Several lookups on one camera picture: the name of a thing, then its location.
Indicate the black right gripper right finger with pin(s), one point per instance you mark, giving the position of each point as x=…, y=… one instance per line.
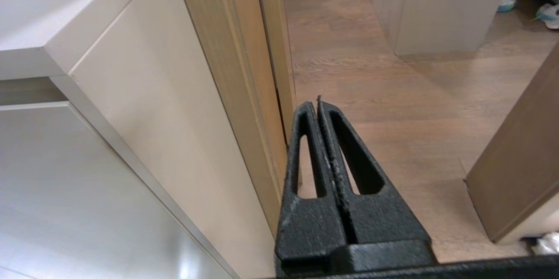
x=380, y=218

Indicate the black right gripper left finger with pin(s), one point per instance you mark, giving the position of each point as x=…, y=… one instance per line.
x=305, y=226

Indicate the brown wooden door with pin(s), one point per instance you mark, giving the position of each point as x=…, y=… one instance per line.
x=519, y=161

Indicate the crumpled white cloth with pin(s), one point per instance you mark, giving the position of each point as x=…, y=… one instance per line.
x=548, y=244

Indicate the beige sideboard cabinet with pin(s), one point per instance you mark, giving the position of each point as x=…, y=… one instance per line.
x=153, y=117

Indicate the right white drawer front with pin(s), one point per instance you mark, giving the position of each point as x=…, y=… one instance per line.
x=65, y=191

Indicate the white and teal sneaker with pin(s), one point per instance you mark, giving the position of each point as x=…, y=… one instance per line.
x=506, y=4
x=551, y=15

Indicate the wooden door frame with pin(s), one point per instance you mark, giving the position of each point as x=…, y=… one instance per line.
x=227, y=74

